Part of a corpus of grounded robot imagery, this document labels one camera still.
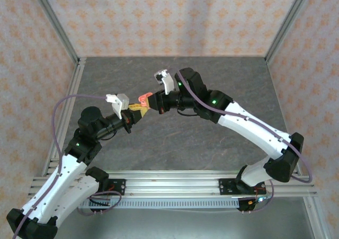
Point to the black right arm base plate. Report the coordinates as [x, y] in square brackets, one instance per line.
[226, 186]

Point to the aluminium side rail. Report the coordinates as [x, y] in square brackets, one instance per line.
[71, 90]

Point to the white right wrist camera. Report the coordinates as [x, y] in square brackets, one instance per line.
[167, 81]

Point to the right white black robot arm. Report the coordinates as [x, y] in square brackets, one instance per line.
[251, 133]

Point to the salmon pink earbud charging case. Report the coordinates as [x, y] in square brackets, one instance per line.
[144, 99]

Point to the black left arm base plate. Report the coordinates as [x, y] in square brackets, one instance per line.
[119, 186]

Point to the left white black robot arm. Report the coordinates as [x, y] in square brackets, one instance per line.
[61, 183]

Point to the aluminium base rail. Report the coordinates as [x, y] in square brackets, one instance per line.
[172, 183]

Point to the aluminium frame post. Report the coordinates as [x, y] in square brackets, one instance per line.
[55, 24]
[288, 24]

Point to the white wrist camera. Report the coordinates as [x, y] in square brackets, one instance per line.
[167, 81]
[117, 104]

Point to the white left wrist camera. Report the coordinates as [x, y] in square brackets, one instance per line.
[117, 104]

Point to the grey metal shelf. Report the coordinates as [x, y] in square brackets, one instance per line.
[172, 224]

